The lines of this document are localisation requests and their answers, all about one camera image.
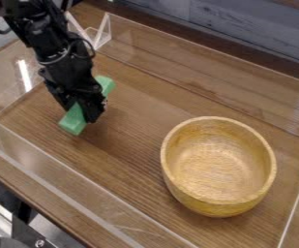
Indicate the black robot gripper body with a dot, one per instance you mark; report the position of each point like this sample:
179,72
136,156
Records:
67,73

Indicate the black metal table bracket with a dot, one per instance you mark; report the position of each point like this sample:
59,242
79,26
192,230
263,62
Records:
32,229

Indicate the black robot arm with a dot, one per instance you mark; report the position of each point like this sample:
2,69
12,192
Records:
39,24

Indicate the green rectangular block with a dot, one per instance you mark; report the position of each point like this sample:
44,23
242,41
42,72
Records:
74,121

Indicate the clear acrylic corner bracket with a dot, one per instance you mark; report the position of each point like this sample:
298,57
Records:
98,36

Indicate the clear acrylic tray walls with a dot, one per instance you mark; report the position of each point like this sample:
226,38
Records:
96,182

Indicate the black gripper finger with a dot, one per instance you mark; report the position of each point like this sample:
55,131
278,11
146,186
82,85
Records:
64,99
92,105

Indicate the brown wooden bowl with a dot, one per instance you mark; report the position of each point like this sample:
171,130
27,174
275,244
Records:
219,166

